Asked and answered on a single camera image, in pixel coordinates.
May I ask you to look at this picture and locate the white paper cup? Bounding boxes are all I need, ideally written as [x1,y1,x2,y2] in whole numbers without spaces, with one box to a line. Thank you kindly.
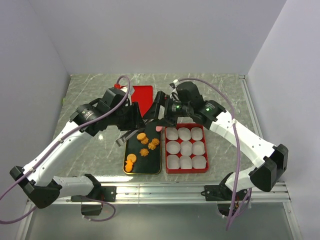
[166,154,180,170]
[192,141,206,156]
[180,141,193,156]
[166,140,181,155]
[190,127,203,141]
[165,127,179,141]
[177,127,192,141]
[179,155,193,170]
[191,155,207,169]

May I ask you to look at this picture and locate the aluminium right rail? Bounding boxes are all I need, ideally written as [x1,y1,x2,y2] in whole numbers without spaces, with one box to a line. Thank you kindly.
[238,75,263,138]

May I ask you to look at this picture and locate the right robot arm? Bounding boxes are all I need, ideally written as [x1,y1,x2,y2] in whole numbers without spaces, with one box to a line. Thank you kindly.
[143,77,289,201]

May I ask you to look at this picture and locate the purple cable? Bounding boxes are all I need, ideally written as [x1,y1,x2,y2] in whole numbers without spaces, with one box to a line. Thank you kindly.
[173,77,253,231]
[0,75,132,225]

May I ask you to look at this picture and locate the pink macaron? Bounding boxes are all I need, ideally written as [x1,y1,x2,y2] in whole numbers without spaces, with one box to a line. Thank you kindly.
[156,126,163,132]

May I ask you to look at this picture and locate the orange fish cookie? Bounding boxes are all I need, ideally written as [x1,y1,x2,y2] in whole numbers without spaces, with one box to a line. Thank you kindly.
[124,161,134,173]

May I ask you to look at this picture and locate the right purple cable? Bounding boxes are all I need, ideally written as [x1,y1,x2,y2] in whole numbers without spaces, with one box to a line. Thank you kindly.
[173,77,253,231]

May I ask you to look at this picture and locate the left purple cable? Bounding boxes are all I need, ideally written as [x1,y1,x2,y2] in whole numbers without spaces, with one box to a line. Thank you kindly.
[0,75,132,225]

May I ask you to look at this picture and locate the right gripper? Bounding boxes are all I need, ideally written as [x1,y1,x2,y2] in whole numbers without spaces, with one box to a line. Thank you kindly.
[142,91,192,128]

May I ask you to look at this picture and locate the aluminium front rail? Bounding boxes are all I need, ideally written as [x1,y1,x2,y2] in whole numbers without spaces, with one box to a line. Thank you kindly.
[26,181,292,205]

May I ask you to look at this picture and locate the orange flower cookie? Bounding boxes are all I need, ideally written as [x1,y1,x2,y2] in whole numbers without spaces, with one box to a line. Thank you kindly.
[148,142,157,150]

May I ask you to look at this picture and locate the metal tongs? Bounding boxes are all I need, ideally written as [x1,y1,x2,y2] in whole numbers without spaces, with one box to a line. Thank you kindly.
[115,129,138,147]

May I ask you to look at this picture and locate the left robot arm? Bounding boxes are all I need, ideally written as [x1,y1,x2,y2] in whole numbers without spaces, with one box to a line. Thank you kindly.
[9,87,145,209]

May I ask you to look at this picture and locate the red cookie box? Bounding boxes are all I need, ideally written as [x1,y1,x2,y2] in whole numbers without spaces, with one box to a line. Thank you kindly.
[164,123,209,174]

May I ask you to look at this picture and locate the red box lid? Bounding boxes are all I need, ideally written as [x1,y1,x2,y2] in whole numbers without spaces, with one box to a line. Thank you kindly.
[131,85,153,117]

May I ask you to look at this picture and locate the round dotted biscuit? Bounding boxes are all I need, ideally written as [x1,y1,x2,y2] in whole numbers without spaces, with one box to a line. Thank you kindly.
[126,153,137,164]

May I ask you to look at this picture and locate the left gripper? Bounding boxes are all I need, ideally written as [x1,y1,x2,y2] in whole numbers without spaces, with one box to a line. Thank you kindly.
[109,101,147,131]

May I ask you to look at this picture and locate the round dotted orange cookie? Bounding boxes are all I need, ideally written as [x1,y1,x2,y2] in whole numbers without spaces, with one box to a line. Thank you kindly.
[136,132,147,141]

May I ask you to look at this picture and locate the black gold-rimmed tray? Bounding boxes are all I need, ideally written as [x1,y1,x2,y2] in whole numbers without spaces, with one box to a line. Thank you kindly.
[123,122,162,175]

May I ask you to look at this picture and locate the aluminium rail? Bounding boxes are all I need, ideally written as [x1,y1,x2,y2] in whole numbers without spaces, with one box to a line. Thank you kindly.
[26,181,292,205]
[238,75,263,138]

